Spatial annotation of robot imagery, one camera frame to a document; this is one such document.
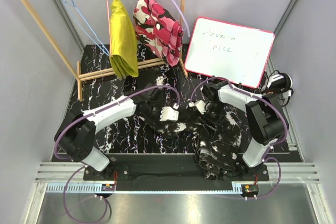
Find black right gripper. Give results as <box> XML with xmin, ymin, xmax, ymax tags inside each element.
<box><xmin>197</xmin><ymin>102</ymin><xmax>226</xmax><ymax>138</ymax></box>

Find black white patterned trousers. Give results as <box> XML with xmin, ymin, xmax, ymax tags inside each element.
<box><xmin>123</xmin><ymin>76</ymin><xmax>244</xmax><ymax>182</ymax></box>

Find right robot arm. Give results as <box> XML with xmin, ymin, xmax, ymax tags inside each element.
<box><xmin>201</xmin><ymin>82</ymin><xmax>289</xmax><ymax>180</ymax></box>

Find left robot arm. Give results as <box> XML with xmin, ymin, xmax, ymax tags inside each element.
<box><xmin>54</xmin><ymin>86</ymin><xmax>163</xmax><ymax>180</ymax></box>

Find pink camouflage trousers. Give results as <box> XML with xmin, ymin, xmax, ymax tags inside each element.
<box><xmin>133</xmin><ymin>0</ymin><xmax>183</xmax><ymax>67</ymax></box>

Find yellow-green folded garment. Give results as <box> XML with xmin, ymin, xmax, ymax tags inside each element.
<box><xmin>109</xmin><ymin>0</ymin><xmax>139</xmax><ymax>79</ymax></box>

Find pink framed whiteboard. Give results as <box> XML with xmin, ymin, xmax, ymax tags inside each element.
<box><xmin>184</xmin><ymin>17</ymin><xmax>275</xmax><ymax>88</ymax></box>

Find black headphones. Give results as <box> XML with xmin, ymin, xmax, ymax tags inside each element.
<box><xmin>261</xmin><ymin>70</ymin><xmax>294</xmax><ymax>107</ymax></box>

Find wooden clothes rack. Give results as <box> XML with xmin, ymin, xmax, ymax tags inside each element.
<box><xmin>5</xmin><ymin>0</ymin><xmax>188</xmax><ymax>101</ymax></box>

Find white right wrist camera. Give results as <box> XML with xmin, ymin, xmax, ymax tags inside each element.
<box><xmin>188</xmin><ymin>100</ymin><xmax>206</xmax><ymax>114</ymax></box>

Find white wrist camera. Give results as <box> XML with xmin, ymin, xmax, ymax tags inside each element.
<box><xmin>160</xmin><ymin>106</ymin><xmax>179</xmax><ymax>121</ymax></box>
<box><xmin>188</xmin><ymin>100</ymin><xmax>206</xmax><ymax>114</ymax></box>

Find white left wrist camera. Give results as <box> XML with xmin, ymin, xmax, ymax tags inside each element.
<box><xmin>160</xmin><ymin>106</ymin><xmax>179</xmax><ymax>121</ymax></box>

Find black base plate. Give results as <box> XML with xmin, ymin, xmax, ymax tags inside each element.
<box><xmin>83</xmin><ymin>154</ymin><xmax>269</xmax><ymax>194</ymax></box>

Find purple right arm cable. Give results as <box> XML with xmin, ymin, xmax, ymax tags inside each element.
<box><xmin>190</xmin><ymin>77</ymin><xmax>289</xmax><ymax>200</ymax></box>

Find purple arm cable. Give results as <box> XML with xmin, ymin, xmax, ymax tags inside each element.
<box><xmin>190</xmin><ymin>77</ymin><xmax>289</xmax><ymax>200</ymax></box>
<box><xmin>54</xmin><ymin>84</ymin><xmax>182</xmax><ymax>223</ymax></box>

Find blue wire hanger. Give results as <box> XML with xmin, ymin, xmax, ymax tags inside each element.
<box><xmin>61</xmin><ymin>0</ymin><xmax>109</xmax><ymax>56</ymax></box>

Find aluminium rail frame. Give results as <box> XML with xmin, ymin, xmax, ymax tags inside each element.
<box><xmin>25</xmin><ymin>155</ymin><xmax>334</xmax><ymax>223</ymax></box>

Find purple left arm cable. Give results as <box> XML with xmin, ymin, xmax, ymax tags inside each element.
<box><xmin>54</xmin><ymin>84</ymin><xmax>182</xmax><ymax>223</ymax></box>

